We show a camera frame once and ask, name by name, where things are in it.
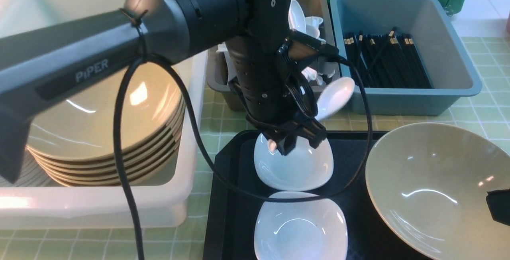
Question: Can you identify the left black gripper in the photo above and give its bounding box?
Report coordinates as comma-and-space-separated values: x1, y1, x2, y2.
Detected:
226, 36, 327, 156

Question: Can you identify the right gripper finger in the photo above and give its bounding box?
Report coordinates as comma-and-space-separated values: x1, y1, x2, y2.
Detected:
486, 189, 510, 226

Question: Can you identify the white square dish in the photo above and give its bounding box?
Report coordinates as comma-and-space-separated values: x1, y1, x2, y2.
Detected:
253, 134, 334, 191
253, 199, 348, 260

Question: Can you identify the white ceramic soup spoon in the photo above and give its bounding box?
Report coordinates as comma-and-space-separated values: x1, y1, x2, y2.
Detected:
268, 77, 355, 152

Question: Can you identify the large beige noodle bowl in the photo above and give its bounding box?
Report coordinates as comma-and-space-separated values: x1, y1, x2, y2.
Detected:
365, 122, 510, 260

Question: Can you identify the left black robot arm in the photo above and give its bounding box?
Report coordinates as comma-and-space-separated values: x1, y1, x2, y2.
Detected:
1, 0, 326, 183

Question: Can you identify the top beige bowl in stack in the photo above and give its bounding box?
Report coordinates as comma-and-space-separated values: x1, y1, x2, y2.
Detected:
24, 59, 184, 161

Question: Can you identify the black serving tray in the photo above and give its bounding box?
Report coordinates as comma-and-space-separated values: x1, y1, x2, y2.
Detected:
203, 130, 426, 260

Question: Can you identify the pile of white spoons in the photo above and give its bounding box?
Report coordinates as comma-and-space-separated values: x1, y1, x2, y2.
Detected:
216, 0, 333, 86

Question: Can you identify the bundle of black chopsticks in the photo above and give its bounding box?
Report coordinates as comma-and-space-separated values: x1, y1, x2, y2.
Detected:
341, 27, 432, 89

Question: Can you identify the grey spoon bin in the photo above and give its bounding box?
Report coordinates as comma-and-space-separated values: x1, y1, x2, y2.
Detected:
206, 0, 341, 112

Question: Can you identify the blue chopstick bin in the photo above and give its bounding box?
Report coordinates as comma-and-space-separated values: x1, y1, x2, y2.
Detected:
330, 0, 483, 116

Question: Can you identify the stack of beige bowls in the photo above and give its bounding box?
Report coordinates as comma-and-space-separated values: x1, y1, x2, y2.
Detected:
24, 93, 188, 187

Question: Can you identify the large white plastic tub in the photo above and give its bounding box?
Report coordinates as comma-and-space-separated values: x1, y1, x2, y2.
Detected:
1, 0, 197, 229

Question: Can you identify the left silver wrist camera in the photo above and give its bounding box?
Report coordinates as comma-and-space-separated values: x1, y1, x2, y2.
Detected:
286, 30, 339, 62

